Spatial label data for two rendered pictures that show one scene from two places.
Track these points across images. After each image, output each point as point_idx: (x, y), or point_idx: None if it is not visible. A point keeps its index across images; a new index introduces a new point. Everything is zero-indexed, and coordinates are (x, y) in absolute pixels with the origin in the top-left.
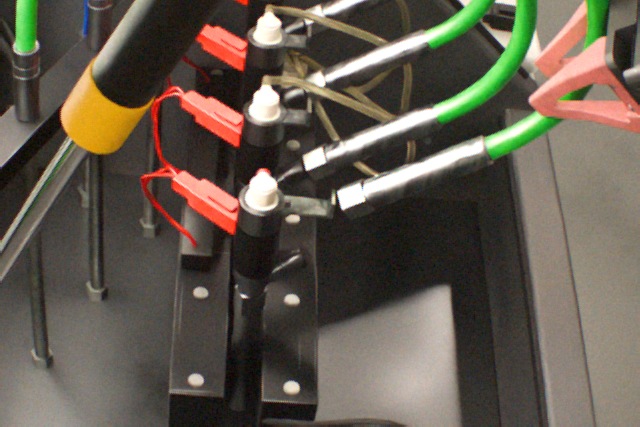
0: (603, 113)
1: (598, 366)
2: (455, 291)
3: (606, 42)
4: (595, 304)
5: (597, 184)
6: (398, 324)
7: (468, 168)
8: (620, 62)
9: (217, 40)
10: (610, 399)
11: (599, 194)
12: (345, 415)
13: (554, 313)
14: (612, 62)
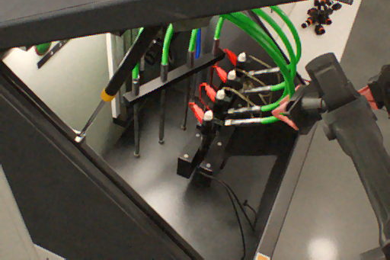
0: (287, 120)
1: (363, 203)
2: (279, 157)
3: (286, 103)
4: None
5: (389, 144)
6: (258, 161)
7: (255, 124)
8: (288, 109)
9: (221, 73)
10: (364, 216)
11: (388, 148)
12: (232, 179)
13: (292, 171)
14: (285, 108)
